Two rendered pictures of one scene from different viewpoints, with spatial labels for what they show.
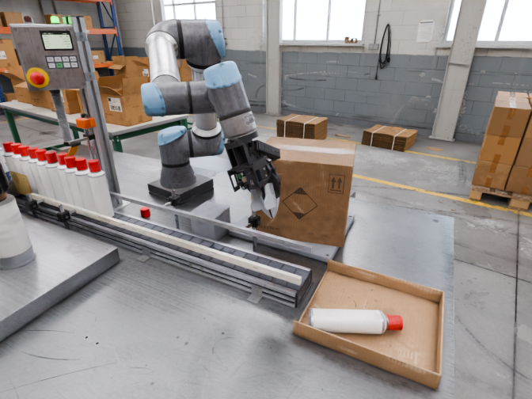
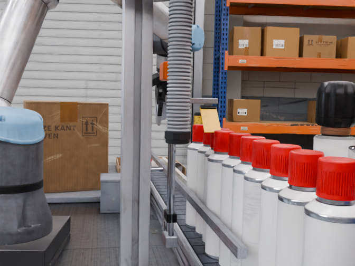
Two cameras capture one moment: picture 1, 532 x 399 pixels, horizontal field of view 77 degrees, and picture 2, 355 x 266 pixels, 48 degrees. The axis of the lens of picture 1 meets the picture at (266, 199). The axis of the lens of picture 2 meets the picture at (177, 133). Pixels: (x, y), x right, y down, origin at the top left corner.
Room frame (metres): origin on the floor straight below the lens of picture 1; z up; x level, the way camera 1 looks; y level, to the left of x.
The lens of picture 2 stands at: (1.54, 1.16, 1.13)
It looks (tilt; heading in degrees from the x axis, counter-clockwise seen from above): 5 degrees down; 232
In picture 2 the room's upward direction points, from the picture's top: 1 degrees clockwise
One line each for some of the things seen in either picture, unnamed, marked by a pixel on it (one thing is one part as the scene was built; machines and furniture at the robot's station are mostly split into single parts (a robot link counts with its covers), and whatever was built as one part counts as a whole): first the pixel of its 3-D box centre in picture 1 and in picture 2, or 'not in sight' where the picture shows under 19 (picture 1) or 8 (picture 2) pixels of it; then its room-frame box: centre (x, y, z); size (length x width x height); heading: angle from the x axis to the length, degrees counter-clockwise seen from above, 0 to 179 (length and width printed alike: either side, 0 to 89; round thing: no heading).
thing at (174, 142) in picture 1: (175, 144); (8, 143); (1.33, 0.37, 1.05); 0.13 x 0.12 x 0.14; 106
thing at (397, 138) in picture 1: (389, 137); not in sight; (4.85, -1.83, 0.11); 0.65 x 0.54 x 0.22; 52
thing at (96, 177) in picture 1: (100, 189); (199, 175); (1.01, 0.55, 0.98); 0.05 x 0.05 x 0.20
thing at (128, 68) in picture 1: (126, 67); not in sight; (6.14, 2.40, 0.97); 0.51 x 0.36 x 0.37; 148
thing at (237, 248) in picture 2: (153, 205); (167, 171); (0.95, 0.36, 0.96); 1.07 x 0.01 x 0.01; 63
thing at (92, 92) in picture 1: (96, 122); (136, 78); (1.20, 0.61, 1.16); 0.04 x 0.04 x 0.67; 63
